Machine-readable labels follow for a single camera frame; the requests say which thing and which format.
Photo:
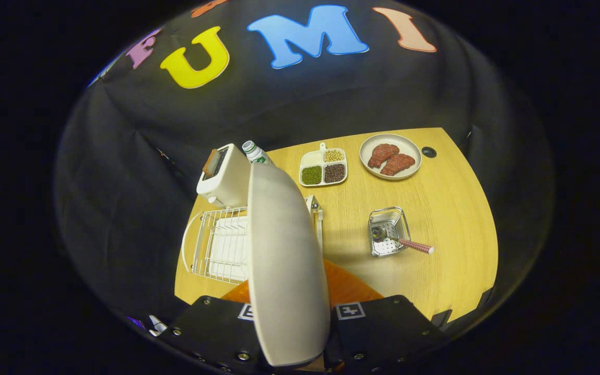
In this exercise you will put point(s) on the red meat slice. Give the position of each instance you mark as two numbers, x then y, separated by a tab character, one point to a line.
398	164
383	154

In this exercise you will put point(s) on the white plastic bottle green label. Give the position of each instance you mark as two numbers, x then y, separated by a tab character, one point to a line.
255	153

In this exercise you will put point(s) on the white drip tray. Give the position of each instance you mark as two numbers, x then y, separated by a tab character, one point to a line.
232	245

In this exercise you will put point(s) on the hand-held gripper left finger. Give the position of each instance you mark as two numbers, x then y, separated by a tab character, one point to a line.
211	328

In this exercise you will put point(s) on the toast slice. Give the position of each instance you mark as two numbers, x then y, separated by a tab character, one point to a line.
210	162

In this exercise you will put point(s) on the beige round plate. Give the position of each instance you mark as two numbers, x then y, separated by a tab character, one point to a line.
287	260

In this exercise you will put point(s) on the beige plate with meat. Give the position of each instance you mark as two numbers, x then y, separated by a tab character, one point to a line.
409	148

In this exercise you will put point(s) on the black backdrop cloth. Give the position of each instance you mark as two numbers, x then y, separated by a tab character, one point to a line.
123	156

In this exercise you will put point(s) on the white divided dish with beans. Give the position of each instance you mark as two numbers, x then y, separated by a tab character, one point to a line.
310	158

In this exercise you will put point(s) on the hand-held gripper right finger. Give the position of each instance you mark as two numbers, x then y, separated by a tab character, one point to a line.
383	328

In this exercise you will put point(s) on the white toaster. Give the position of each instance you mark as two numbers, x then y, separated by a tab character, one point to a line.
229	182

